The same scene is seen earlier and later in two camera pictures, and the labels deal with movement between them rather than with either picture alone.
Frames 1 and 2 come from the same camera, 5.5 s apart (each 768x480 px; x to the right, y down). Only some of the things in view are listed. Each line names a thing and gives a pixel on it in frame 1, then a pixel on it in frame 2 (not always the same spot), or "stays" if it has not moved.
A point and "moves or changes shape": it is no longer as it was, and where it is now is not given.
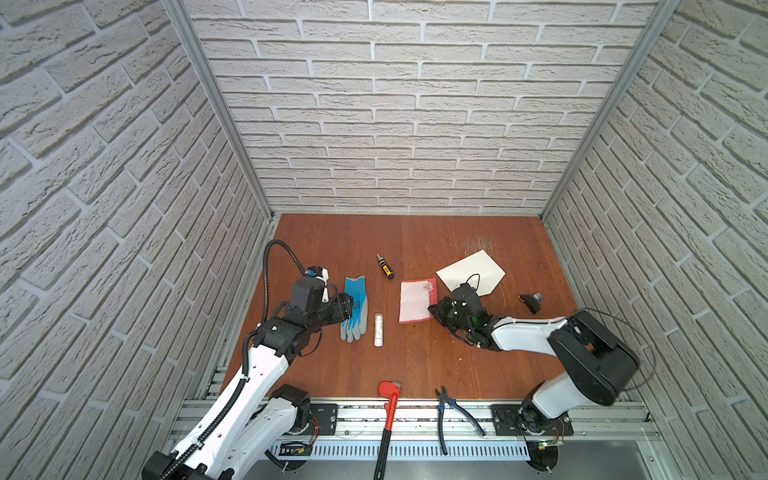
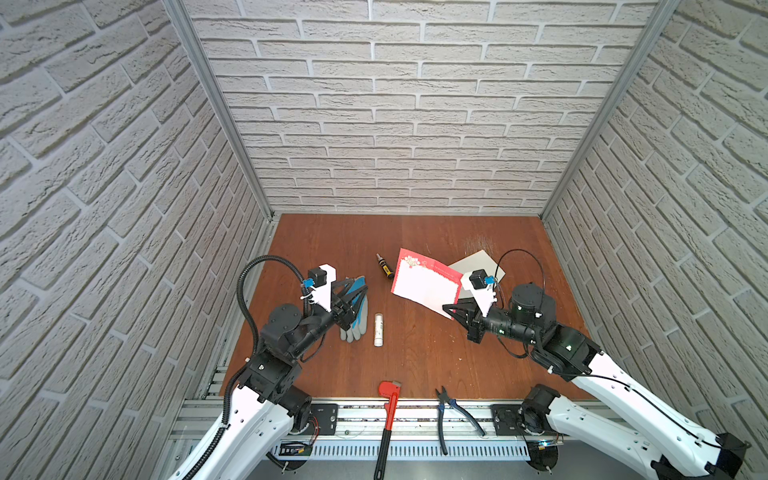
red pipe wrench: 389,390 stays
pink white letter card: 415,299 moves or changes shape
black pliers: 442,400 stays
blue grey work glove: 353,328 stays
